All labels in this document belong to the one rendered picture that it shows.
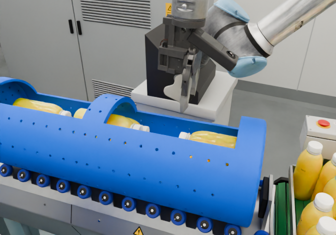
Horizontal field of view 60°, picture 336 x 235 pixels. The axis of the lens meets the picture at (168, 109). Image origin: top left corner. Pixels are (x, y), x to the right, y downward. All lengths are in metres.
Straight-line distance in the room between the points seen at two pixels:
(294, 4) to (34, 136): 0.78
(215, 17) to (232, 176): 0.50
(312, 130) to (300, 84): 2.52
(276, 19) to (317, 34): 2.49
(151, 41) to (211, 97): 0.28
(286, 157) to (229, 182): 2.05
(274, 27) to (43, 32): 2.48
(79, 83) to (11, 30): 0.88
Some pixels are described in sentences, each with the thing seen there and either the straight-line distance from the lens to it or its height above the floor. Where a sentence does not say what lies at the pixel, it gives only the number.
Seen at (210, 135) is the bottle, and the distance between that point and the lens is 0.76.
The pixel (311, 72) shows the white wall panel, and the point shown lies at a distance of 3.49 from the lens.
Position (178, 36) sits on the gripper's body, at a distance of 0.64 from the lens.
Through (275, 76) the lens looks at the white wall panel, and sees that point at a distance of 3.53.
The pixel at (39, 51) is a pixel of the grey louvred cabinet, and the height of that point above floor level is 0.65.
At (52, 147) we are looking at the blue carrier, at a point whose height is 1.14.
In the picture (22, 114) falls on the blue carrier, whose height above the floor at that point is 1.20.
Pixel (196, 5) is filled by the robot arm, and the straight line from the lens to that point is 0.59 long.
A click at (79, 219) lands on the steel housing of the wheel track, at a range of 1.02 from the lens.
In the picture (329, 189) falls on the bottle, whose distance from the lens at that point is 0.91.
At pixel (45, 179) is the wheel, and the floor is 0.97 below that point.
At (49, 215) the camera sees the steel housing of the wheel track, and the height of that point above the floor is 0.85.
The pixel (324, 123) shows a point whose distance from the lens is 1.07.
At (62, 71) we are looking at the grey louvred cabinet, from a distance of 3.09.
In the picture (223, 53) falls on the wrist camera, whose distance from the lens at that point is 0.62.
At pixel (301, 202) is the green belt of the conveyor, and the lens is 1.07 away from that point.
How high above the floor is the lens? 1.63
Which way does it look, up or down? 31 degrees down
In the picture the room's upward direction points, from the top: straight up
